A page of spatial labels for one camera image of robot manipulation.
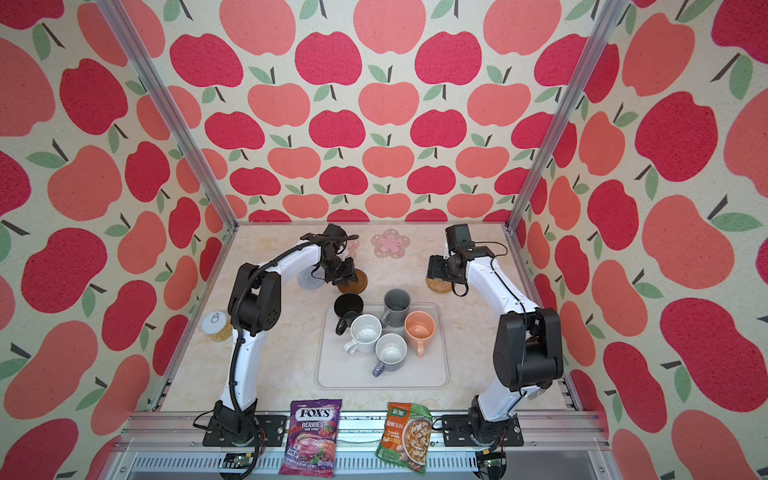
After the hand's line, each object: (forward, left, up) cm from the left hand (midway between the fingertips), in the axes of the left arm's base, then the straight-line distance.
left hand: (359, 282), depth 101 cm
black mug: (-14, +3, +8) cm, 16 cm away
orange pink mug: (-17, -19, -1) cm, 26 cm away
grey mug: (-11, -12, +2) cm, 16 cm away
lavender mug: (-23, -10, -3) cm, 26 cm away
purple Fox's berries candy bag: (-46, +9, +1) cm, 47 cm away
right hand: (-3, -28, +10) cm, 30 cm away
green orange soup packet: (-45, -13, -1) cm, 47 cm away
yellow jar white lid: (-17, +42, +2) cm, 45 cm away
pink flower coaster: (+16, +4, -1) cm, 17 cm away
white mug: (-17, -2, -1) cm, 18 cm away
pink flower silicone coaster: (+19, -11, -2) cm, 22 cm away
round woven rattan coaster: (0, -27, -2) cm, 27 cm away
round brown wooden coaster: (-1, +2, -2) cm, 3 cm away
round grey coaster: (+1, +18, -1) cm, 18 cm away
